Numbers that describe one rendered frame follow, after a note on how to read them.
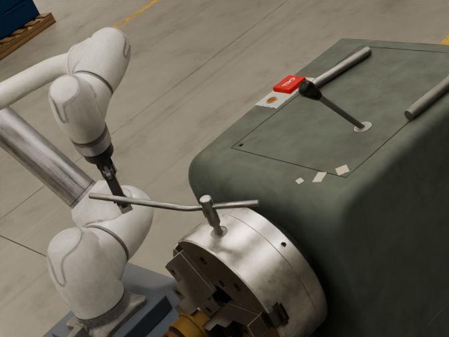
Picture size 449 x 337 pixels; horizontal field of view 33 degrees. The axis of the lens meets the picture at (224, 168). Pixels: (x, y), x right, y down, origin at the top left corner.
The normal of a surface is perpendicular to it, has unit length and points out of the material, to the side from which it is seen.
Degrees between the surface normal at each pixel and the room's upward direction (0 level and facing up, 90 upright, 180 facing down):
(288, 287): 71
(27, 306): 0
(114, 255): 84
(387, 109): 0
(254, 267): 46
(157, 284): 0
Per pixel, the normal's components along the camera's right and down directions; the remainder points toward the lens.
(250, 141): -0.36, -0.80
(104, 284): 0.75, 0.06
